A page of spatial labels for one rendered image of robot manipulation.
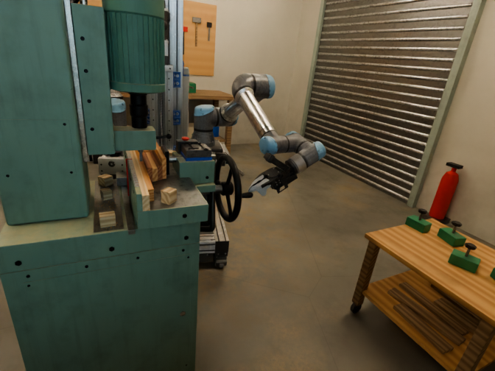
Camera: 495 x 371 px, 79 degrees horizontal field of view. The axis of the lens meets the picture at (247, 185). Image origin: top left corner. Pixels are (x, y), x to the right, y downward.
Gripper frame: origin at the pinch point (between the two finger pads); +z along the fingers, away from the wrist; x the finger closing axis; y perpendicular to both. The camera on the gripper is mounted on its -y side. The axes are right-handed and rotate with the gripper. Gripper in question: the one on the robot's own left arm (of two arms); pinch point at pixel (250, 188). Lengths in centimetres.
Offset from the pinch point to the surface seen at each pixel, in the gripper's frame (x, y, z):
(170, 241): -11.4, -6.9, 35.2
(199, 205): -19.0, -17.4, 20.7
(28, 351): -11, 0, 91
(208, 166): 4.0, -16.0, 10.3
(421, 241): -16, 75, -67
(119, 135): 7, -41, 30
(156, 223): -19.0, -20.1, 34.0
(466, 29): 95, 45, -256
